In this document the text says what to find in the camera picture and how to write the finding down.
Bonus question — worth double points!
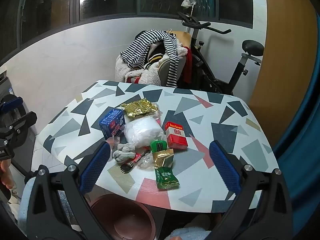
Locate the clear plastic wrapper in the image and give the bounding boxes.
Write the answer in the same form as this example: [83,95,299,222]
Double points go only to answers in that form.
[140,153,157,171]

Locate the green plush keychain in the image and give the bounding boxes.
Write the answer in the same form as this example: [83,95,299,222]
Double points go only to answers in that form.
[150,140,168,153]

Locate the knotted white sock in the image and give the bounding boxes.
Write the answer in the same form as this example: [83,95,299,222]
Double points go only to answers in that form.
[112,142,137,164]

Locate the large gold foil packet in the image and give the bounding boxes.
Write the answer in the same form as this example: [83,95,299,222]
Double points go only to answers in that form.
[120,99,159,119]

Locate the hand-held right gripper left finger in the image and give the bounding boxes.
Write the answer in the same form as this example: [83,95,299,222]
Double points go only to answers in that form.
[25,141,112,240]

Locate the light fleece pants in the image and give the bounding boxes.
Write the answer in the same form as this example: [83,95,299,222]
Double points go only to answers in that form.
[17,177,213,240]

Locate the red garment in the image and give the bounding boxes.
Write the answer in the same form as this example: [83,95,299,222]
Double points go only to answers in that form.
[184,47,195,84]

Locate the small gold foil packet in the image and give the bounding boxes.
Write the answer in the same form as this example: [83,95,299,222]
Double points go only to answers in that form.
[152,149,174,169]

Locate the black exercise bike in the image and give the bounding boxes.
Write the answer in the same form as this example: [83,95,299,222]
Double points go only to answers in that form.
[177,11,265,96]

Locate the wooden door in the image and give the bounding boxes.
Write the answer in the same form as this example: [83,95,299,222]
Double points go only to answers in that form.
[249,0,318,147]

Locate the brown trash bin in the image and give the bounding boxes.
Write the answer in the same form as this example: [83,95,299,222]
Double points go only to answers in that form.
[89,194,157,240]

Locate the green tea packet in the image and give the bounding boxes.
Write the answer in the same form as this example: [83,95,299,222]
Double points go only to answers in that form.
[154,166,181,190]

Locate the dark window with frame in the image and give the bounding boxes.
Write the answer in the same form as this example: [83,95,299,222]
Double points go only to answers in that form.
[0,0,253,57]

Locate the red cigarette box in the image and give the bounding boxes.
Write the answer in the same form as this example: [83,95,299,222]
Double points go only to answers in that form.
[164,121,189,151]

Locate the striped shirt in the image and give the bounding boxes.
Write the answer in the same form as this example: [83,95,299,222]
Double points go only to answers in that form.
[119,29,179,88]

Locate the grey washing machine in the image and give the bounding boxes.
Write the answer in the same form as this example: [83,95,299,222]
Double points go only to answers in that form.
[0,72,38,178]

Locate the wooden chair back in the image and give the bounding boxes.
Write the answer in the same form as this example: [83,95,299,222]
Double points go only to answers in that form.
[170,31,193,49]

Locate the blue curtain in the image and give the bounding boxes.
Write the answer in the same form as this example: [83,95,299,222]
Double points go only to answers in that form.
[272,12,320,240]

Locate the dark jacket with yellow stripe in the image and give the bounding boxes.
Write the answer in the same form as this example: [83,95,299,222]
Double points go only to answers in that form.
[144,41,173,69]

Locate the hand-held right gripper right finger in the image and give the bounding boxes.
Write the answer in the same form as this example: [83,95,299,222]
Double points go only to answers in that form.
[209,140,295,240]

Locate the person's left hand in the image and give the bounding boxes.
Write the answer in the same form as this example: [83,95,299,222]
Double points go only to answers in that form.
[0,159,13,190]

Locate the white plastic bag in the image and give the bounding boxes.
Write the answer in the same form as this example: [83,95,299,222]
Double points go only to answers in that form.
[124,118,167,149]

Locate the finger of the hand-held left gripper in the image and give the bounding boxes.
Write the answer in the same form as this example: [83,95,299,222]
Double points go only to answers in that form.
[0,96,24,115]
[0,111,38,140]

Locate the blue cardboard box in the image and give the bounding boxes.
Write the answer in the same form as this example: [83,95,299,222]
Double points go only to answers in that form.
[98,108,126,140]

